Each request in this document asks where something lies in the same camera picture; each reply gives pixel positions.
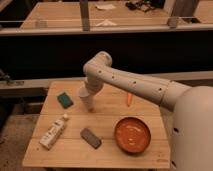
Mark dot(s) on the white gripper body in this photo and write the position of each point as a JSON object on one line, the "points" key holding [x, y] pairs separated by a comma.
{"points": [[90, 88]]}

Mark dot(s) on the white ceramic cup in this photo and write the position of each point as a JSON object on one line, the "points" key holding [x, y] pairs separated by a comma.
{"points": [[88, 103]]}

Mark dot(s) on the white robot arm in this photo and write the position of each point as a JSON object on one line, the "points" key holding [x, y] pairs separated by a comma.
{"points": [[192, 108]]}

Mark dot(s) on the green sponge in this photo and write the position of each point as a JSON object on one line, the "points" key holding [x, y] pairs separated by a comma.
{"points": [[64, 100]]}

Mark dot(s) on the orange carrot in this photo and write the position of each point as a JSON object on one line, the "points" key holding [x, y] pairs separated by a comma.
{"points": [[129, 99]]}

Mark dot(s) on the grey rectangular block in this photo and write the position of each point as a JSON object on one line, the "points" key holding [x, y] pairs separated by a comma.
{"points": [[91, 138]]}

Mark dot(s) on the folded white paper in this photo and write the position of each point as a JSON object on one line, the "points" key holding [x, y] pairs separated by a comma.
{"points": [[106, 22]]}

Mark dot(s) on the orange bowl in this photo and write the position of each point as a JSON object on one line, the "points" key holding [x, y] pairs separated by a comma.
{"points": [[132, 135]]}

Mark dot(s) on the white tube bottle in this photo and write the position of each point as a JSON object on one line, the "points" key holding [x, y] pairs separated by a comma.
{"points": [[53, 133]]}

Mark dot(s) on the white paper sheet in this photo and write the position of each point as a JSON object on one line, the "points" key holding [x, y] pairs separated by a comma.
{"points": [[105, 7]]}

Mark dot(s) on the grey metal post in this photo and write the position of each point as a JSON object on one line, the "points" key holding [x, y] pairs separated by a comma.
{"points": [[84, 15]]}

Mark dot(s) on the metal clamp bracket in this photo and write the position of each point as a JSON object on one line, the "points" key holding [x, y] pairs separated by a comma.
{"points": [[9, 81]]}

